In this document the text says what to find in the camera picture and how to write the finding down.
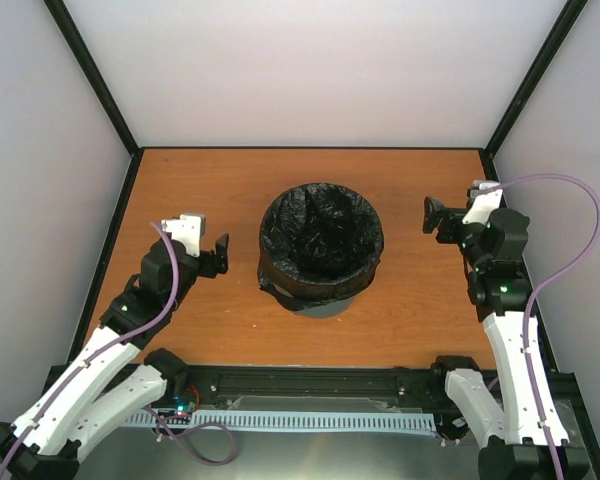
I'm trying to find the teal plastic trash bin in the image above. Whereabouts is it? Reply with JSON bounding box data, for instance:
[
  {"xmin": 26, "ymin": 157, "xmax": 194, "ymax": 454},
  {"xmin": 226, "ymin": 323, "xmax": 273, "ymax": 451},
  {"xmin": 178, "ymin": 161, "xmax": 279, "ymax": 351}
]
[{"xmin": 295, "ymin": 297, "xmax": 354, "ymax": 319}]

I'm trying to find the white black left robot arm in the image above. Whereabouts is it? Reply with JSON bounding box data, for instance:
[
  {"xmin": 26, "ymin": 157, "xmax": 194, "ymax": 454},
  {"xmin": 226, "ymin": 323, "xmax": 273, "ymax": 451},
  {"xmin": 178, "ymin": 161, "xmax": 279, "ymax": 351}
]
[{"xmin": 0, "ymin": 232, "xmax": 229, "ymax": 479}]

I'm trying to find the black frame post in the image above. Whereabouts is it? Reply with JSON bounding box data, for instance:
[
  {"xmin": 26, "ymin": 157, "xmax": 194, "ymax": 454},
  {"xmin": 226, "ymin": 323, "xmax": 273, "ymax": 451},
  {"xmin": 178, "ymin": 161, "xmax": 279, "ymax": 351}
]
[
  {"xmin": 484, "ymin": 0, "xmax": 589, "ymax": 159},
  {"xmin": 43, "ymin": 0, "xmax": 141, "ymax": 156}
]

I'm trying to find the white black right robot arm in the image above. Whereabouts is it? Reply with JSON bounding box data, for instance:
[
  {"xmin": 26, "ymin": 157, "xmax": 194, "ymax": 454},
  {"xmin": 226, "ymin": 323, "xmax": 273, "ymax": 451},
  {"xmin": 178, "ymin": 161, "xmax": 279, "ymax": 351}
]
[{"xmin": 422, "ymin": 192, "xmax": 590, "ymax": 479}]

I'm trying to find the light blue slotted cable duct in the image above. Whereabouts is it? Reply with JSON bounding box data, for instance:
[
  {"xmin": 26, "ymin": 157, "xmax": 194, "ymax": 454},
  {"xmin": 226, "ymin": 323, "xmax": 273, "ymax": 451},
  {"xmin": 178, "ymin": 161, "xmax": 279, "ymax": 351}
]
[{"xmin": 124, "ymin": 408, "xmax": 437, "ymax": 435}]

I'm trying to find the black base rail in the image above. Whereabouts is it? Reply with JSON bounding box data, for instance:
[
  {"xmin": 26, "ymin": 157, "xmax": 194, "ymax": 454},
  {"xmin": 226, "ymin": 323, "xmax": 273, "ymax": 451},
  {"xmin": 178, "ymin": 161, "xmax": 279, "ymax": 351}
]
[{"xmin": 47, "ymin": 363, "xmax": 581, "ymax": 412}]

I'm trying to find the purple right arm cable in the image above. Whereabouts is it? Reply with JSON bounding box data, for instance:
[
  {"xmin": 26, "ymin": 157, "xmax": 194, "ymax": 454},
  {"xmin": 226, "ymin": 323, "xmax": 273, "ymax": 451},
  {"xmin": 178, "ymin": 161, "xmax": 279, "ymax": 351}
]
[{"xmin": 479, "ymin": 173, "xmax": 600, "ymax": 480}]

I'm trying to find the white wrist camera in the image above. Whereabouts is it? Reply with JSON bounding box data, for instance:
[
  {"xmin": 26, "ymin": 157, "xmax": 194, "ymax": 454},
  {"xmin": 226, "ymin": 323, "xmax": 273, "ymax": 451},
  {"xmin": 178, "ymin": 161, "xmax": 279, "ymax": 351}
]
[
  {"xmin": 462, "ymin": 180, "xmax": 503, "ymax": 225},
  {"xmin": 161, "ymin": 213, "xmax": 206, "ymax": 258}
]

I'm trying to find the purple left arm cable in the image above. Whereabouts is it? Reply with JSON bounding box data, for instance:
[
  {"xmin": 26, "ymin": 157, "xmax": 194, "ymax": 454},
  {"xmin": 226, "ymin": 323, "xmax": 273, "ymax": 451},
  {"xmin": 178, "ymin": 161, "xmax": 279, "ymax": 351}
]
[{"xmin": 0, "ymin": 221, "xmax": 181, "ymax": 480}]

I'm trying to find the metal base plate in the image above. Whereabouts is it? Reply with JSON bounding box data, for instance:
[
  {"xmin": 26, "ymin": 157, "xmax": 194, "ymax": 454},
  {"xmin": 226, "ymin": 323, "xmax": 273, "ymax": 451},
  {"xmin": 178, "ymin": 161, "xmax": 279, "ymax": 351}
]
[{"xmin": 72, "ymin": 410, "xmax": 482, "ymax": 479}]

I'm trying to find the black plastic trash bag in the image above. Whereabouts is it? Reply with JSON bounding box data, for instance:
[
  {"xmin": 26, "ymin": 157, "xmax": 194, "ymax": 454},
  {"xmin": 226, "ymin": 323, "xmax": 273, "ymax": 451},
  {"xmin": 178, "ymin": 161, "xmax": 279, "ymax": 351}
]
[{"xmin": 257, "ymin": 183, "xmax": 384, "ymax": 313}]

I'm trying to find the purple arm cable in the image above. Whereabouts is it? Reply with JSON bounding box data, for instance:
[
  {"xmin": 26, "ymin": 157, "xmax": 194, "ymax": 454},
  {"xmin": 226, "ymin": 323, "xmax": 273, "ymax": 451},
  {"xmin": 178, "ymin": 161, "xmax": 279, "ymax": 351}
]
[
  {"xmin": 479, "ymin": 173, "xmax": 600, "ymax": 480},
  {"xmin": 0, "ymin": 221, "xmax": 181, "ymax": 480}
]

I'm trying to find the black right rear frame post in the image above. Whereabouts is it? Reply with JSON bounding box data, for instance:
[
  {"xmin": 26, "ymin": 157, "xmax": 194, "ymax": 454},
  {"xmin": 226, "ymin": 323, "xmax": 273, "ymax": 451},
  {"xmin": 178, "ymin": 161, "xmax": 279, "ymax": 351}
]
[{"xmin": 484, "ymin": 0, "xmax": 589, "ymax": 159}]

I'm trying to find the black left rear frame post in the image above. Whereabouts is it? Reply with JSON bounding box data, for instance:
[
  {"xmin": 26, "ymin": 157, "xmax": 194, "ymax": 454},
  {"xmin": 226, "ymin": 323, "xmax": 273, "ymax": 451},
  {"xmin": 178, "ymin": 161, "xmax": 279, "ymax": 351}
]
[{"xmin": 43, "ymin": 0, "xmax": 141, "ymax": 156}]

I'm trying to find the small green-lit circuit board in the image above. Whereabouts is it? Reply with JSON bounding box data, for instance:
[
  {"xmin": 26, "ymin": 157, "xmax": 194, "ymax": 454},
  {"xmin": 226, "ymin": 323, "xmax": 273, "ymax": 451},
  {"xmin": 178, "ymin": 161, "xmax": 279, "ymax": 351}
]
[{"xmin": 174, "ymin": 392, "xmax": 200, "ymax": 416}]

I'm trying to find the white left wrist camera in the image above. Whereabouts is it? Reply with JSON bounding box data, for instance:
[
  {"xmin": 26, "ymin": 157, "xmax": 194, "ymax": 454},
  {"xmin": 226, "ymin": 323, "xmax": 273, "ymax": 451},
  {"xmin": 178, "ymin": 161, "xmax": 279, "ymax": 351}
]
[{"xmin": 161, "ymin": 213, "xmax": 206, "ymax": 258}]

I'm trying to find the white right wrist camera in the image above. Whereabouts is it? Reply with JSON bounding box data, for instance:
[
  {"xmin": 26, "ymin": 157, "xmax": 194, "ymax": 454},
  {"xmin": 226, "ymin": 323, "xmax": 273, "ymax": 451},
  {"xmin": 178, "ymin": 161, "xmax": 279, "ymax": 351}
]
[{"xmin": 462, "ymin": 180, "xmax": 503, "ymax": 225}]

